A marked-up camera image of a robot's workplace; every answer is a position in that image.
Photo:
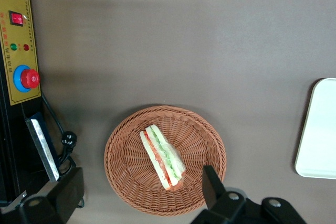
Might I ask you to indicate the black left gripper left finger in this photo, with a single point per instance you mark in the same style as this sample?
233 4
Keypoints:
60 197

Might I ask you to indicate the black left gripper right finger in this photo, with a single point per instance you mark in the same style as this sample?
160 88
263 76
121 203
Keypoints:
215 195

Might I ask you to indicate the triangle sandwich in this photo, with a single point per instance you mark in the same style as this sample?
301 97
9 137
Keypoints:
162 155

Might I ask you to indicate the brown wicker basket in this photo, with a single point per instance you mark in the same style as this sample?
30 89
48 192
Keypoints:
131 176

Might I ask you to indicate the beige plastic tray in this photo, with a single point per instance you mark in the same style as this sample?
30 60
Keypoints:
320 129

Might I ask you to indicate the black sealing machine yellow panel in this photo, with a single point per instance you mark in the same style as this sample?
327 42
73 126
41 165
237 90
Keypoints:
18 58

